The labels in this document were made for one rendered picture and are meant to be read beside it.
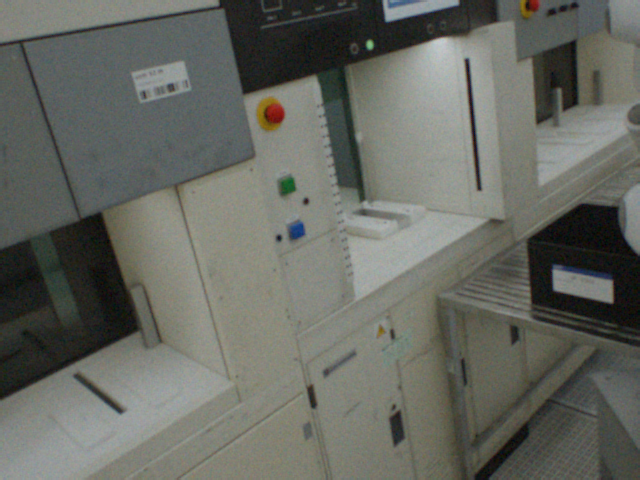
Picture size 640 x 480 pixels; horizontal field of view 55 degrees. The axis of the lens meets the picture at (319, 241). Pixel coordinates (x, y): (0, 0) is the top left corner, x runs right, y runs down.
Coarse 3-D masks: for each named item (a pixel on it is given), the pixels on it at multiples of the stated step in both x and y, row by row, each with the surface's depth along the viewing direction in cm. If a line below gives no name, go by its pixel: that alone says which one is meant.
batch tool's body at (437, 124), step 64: (256, 64) 118; (320, 64) 128; (384, 64) 187; (448, 64) 171; (512, 64) 167; (256, 128) 120; (320, 128) 131; (384, 128) 197; (448, 128) 179; (512, 128) 172; (320, 192) 134; (384, 192) 208; (448, 192) 188; (512, 192) 177; (320, 256) 137; (384, 256) 168; (448, 256) 169; (320, 320) 140; (384, 320) 154; (320, 384) 142; (384, 384) 158; (448, 384) 178; (512, 384) 203; (320, 448) 146; (384, 448) 162; (448, 448) 183
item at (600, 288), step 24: (576, 216) 160; (600, 216) 158; (528, 240) 145; (552, 240) 154; (576, 240) 162; (600, 240) 161; (624, 240) 156; (528, 264) 147; (552, 264) 142; (576, 264) 137; (600, 264) 133; (624, 264) 129; (552, 288) 145; (576, 288) 140; (600, 288) 135; (624, 288) 131; (576, 312) 142; (600, 312) 137; (624, 312) 133
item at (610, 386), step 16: (608, 384) 118; (624, 384) 117; (608, 400) 114; (624, 400) 113; (608, 416) 117; (624, 416) 109; (608, 432) 118; (624, 432) 110; (608, 448) 120; (624, 448) 111; (608, 464) 121; (624, 464) 112
